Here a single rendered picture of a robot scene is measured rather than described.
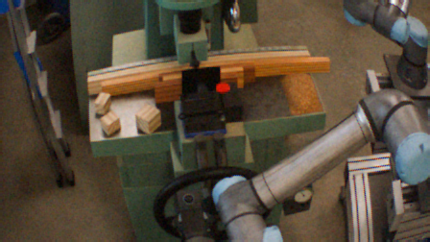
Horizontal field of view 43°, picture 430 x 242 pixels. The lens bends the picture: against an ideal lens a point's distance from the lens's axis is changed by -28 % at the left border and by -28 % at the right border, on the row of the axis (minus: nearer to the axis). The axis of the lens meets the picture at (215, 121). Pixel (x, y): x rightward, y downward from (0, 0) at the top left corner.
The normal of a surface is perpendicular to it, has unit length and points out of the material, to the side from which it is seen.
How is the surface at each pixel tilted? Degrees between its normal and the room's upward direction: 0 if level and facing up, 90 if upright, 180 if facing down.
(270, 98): 0
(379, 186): 0
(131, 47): 0
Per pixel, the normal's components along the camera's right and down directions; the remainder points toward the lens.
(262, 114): -0.02, -0.71
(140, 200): 0.15, 0.69
